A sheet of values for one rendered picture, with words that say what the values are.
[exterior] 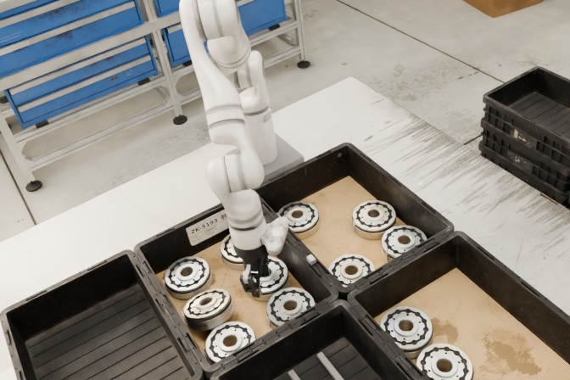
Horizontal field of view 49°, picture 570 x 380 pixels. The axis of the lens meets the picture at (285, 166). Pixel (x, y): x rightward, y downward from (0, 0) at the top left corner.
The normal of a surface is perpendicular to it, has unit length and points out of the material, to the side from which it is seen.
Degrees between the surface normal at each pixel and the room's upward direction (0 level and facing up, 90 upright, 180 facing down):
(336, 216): 0
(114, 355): 0
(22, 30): 90
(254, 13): 90
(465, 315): 0
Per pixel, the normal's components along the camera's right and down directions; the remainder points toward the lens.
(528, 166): -0.83, 0.43
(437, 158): -0.13, -0.76
